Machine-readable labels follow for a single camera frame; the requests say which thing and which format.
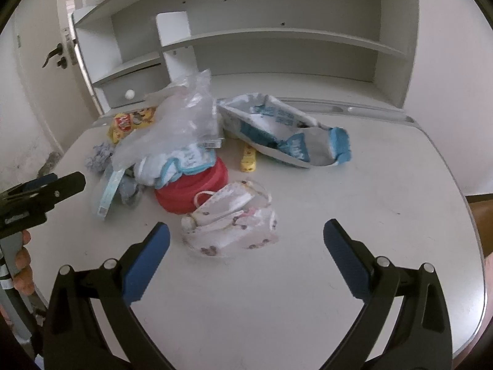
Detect yellow snack box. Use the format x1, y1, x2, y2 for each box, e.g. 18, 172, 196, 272
108, 107, 156, 145

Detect grey blue wrapper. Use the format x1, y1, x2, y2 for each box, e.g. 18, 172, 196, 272
85, 142, 145, 211

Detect white patterned face mask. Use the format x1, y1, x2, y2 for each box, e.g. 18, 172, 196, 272
181, 179, 278, 257

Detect white desk hutch shelf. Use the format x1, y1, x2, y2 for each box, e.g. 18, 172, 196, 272
71, 0, 419, 112

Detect blue white torn paper bag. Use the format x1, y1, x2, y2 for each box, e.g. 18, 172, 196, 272
217, 93, 352, 169

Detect grey drawer with white knob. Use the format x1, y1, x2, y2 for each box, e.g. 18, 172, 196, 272
102, 66, 170, 108

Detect white door with black handle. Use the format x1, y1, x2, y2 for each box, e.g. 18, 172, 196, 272
13, 0, 99, 152

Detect light blue paper strip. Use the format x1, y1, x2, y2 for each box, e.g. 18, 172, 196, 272
94, 165, 125, 220

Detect clear plastic bag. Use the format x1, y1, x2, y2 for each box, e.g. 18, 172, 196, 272
112, 69, 220, 171

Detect person's left hand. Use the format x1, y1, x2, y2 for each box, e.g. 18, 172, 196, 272
13, 230, 35, 296

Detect small yellow plastic piece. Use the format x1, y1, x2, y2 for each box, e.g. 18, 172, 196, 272
240, 144, 257, 173

